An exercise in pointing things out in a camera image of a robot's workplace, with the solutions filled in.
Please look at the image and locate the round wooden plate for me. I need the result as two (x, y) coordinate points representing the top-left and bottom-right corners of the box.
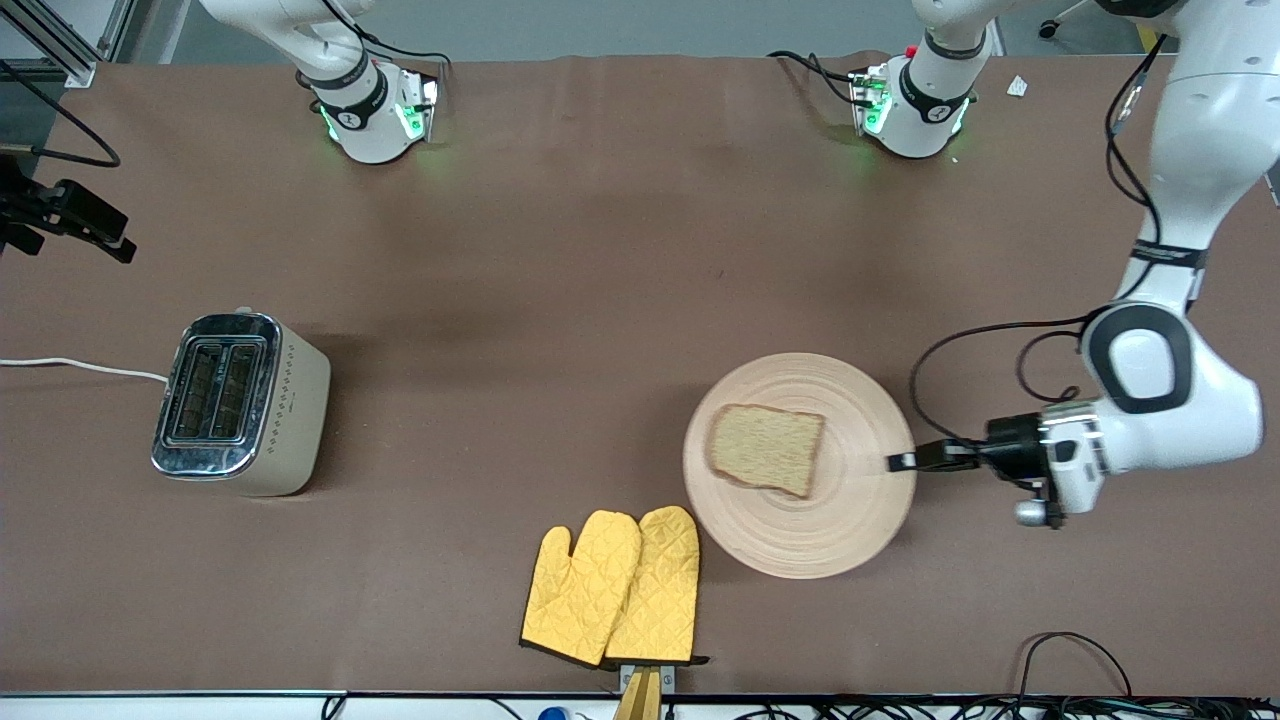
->
(683, 352), (917, 581)

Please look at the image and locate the brown toast slice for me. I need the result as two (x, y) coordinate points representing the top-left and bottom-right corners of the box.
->
(706, 403), (827, 500)

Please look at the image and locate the cream and chrome toaster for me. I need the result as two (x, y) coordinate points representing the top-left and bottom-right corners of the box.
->
(150, 308), (332, 498)

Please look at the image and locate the yellow quilted oven mitt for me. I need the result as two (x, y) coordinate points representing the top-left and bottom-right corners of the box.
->
(604, 505), (709, 667)
(520, 512), (643, 669)

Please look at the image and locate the wooden stick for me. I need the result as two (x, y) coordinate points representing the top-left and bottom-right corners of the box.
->
(612, 668), (663, 720)

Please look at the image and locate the brown table cover sheet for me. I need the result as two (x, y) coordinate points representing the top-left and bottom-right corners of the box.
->
(0, 52), (1280, 696)

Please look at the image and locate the office chair caster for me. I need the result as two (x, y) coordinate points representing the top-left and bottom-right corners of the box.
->
(1038, 0), (1093, 40)

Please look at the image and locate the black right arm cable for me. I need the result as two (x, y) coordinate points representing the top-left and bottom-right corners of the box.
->
(0, 0), (453, 169)

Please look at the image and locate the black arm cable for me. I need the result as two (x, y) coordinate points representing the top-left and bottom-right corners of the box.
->
(0, 0), (453, 169)
(908, 30), (1173, 447)

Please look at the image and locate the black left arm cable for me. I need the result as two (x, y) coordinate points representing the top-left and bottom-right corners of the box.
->
(908, 30), (1173, 447)

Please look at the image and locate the white toaster power cord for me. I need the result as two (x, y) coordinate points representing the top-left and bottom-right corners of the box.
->
(0, 357), (169, 384)

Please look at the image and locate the aluminium frame profile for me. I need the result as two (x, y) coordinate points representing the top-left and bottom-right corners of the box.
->
(0, 0), (136, 88)

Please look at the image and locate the black cable loop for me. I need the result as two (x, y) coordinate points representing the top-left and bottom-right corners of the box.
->
(1015, 631), (1136, 701)

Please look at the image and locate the black cable bundle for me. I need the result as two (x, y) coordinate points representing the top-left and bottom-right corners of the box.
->
(740, 695), (1280, 720)

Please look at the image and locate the small metal bracket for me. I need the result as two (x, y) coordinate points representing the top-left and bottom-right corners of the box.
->
(620, 663), (677, 696)

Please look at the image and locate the black base cable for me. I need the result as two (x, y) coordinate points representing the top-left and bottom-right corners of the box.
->
(768, 50), (863, 107)

